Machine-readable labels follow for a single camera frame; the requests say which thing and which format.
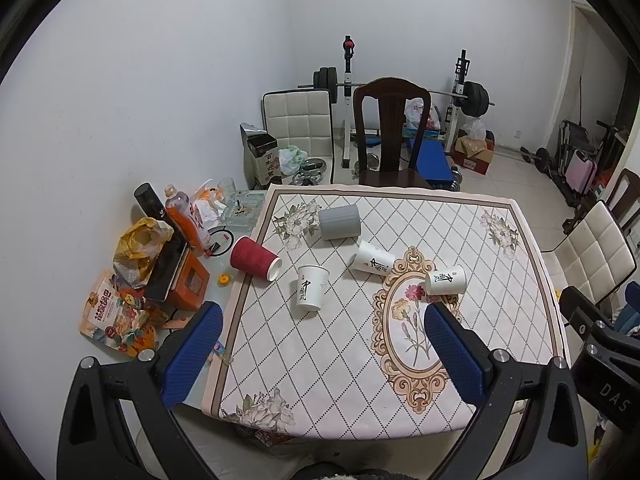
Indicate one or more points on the white squat rack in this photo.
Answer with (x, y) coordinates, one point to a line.
(452, 113)

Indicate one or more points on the white padded chair right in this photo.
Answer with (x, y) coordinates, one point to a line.
(595, 257)

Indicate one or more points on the orange snack bag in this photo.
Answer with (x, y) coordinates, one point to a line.
(119, 317)

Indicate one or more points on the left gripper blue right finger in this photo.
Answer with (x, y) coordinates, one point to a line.
(550, 442)

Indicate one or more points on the orange box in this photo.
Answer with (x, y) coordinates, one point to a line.
(188, 288)

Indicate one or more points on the plastic drink bottle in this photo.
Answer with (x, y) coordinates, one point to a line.
(180, 209)

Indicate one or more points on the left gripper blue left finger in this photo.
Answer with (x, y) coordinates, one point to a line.
(95, 441)

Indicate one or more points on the barbell with black plates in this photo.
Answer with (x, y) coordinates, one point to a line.
(473, 100)

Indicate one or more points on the dark wooden chair right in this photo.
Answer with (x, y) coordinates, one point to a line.
(623, 202)

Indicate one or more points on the white paper cup upright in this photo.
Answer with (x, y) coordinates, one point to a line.
(312, 284)

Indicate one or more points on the red ribbed paper cup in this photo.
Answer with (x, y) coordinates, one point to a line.
(254, 259)

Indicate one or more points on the white calligraphy paper cup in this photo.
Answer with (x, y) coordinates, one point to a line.
(371, 259)

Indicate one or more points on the open black and white box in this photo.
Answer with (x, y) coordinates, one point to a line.
(262, 154)

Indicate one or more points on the grey ribbed cup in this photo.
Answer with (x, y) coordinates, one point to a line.
(339, 222)

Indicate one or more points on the white paper cup with birds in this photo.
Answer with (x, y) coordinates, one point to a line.
(444, 282)

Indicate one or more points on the pink suitcase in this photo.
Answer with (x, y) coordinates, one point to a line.
(580, 172)

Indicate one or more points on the cardboard box on floor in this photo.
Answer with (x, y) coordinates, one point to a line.
(474, 154)

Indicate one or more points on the dark wooden chair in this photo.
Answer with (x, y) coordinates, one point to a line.
(391, 94)
(623, 202)

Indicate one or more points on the blue weight bench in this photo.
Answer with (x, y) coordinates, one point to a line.
(433, 167)

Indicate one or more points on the black cylinder bottle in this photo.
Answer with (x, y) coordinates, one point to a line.
(149, 202)

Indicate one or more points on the glass ashtray tray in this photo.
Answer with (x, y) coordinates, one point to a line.
(243, 209)

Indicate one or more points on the floral diamond pattern tablecloth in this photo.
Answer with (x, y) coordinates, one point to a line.
(362, 367)

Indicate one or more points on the yellow plastic bag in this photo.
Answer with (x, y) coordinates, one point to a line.
(138, 249)

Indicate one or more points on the yellow bottle cap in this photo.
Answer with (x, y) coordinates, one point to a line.
(223, 279)

